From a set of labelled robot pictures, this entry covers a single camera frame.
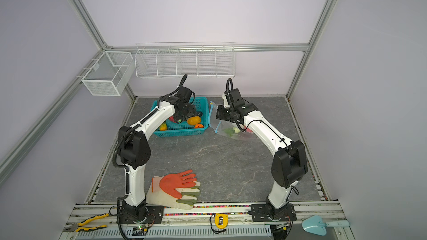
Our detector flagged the orange toy fruit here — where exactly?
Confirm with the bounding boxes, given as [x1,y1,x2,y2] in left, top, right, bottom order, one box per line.
[187,116,201,126]

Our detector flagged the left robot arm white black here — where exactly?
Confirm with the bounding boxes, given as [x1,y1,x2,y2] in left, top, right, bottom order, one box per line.
[112,74,196,224]

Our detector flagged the green striped work glove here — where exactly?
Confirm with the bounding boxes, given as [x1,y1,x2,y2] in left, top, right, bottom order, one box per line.
[146,179,201,210]

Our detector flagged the white wire shelf basket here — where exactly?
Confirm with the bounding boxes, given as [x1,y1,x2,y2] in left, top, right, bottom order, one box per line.
[135,42,236,78]

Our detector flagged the teal plastic scoop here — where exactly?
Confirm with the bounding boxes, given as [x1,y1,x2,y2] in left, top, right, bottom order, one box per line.
[301,215,350,236]

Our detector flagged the teal plastic basket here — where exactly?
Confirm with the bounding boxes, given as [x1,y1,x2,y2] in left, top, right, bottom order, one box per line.
[153,97,209,137]

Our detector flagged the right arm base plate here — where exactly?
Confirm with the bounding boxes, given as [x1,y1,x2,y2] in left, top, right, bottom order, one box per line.
[249,203,297,222]

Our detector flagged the yellow green toy corn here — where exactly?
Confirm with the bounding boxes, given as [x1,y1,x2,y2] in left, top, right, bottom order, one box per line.
[159,122,167,131]

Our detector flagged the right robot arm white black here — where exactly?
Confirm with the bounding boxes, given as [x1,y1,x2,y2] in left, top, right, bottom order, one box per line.
[216,78,308,223]

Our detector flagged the white mesh box basket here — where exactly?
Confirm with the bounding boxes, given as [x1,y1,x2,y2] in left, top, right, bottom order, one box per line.
[82,51,135,96]

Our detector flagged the clear zip top bag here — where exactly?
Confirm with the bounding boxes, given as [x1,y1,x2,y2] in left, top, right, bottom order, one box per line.
[209,101,258,141]

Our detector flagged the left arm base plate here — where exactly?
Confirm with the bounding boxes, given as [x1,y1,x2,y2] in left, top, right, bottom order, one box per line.
[118,205,165,225]

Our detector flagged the yellow black pliers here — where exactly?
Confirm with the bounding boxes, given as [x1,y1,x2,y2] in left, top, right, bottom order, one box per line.
[63,213,110,232]

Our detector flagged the yellow tape measure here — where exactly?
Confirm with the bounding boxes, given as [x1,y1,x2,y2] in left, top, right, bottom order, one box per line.
[209,213,229,234]

